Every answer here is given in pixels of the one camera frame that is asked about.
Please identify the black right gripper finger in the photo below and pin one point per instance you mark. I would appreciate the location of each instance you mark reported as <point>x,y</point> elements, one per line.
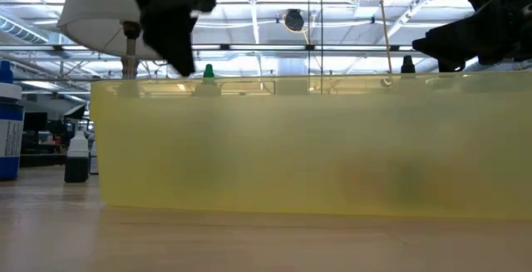
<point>457,39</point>

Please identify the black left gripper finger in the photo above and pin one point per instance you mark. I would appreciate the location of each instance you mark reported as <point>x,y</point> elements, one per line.
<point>172,39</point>

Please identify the large green-capped coloring bottle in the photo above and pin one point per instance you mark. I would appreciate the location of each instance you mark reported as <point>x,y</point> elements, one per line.
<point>208,71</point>

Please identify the large blue-capped coloring bottle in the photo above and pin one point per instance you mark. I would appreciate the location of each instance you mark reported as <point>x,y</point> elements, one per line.
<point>10,139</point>

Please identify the large black-capped coloring bottle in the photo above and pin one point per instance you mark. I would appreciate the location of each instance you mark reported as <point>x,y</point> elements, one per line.
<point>407,66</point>

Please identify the white shade table lamp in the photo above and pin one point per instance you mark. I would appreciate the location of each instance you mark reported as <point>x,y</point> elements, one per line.
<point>95,14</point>

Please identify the yellow translucent plastic bin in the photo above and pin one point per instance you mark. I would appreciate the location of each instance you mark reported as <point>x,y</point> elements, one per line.
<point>249,151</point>

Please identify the small pink-capped dropper bottle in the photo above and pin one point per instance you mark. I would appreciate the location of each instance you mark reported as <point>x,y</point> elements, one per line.
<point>93,159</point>

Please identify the small dark liquid dropper bottle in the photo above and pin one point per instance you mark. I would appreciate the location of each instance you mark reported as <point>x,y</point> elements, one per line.
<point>77,168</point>

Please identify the black computer monitor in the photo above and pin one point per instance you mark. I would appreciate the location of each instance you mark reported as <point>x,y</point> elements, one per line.
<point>35,124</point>

